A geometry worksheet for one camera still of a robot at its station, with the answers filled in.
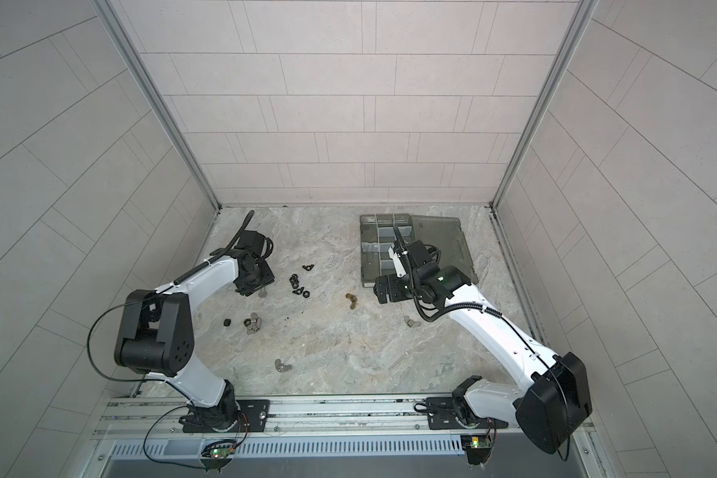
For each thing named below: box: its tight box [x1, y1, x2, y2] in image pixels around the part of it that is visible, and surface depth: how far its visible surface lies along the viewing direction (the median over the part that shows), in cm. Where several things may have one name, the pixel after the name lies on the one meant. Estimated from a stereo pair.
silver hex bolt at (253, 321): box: [242, 312, 262, 329], surface depth 87 cm
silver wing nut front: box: [274, 358, 293, 374], surface depth 80 cm
